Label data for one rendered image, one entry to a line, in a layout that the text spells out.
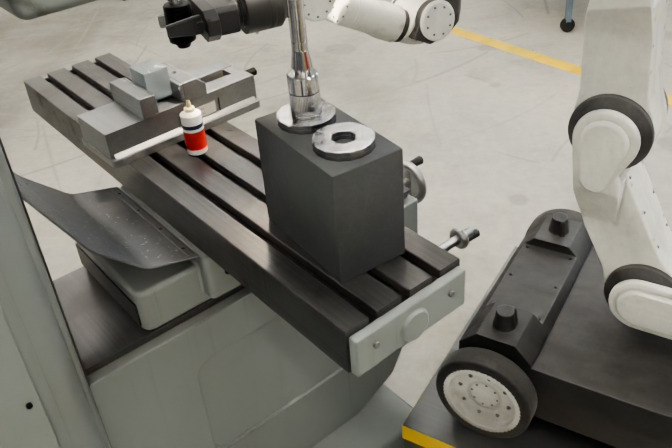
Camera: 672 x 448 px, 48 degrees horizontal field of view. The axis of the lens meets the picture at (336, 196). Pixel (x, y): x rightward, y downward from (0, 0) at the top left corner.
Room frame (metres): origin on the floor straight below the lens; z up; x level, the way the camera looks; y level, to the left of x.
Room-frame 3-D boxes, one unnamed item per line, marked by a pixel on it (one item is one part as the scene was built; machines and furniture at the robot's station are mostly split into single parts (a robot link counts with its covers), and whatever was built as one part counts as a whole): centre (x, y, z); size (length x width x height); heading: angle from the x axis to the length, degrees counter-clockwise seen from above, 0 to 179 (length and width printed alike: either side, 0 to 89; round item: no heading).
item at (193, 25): (1.21, 0.23, 1.23); 0.06 x 0.02 x 0.03; 112
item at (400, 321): (1.29, 0.27, 0.92); 1.24 x 0.23 x 0.08; 37
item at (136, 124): (1.40, 0.32, 1.01); 0.35 x 0.15 x 0.11; 129
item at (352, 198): (0.97, 0.01, 1.06); 0.22 x 0.12 x 0.20; 31
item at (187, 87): (1.41, 0.30, 1.05); 0.12 x 0.06 x 0.04; 39
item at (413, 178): (1.55, -0.16, 0.66); 0.16 x 0.12 x 0.12; 127
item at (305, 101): (1.01, 0.03, 1.19); 0.05 x 0.05 x 0.06
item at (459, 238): (1.45, -0.26, 0.54); 0.22 x 0.06 x 0.06; 127
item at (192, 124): (1.28, 0.26, 1.01); 0.04 x 0.04 x 0.11
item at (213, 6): (1.28, 0.16, 1.23); 0.13 x 0.12 x 0.10; 22
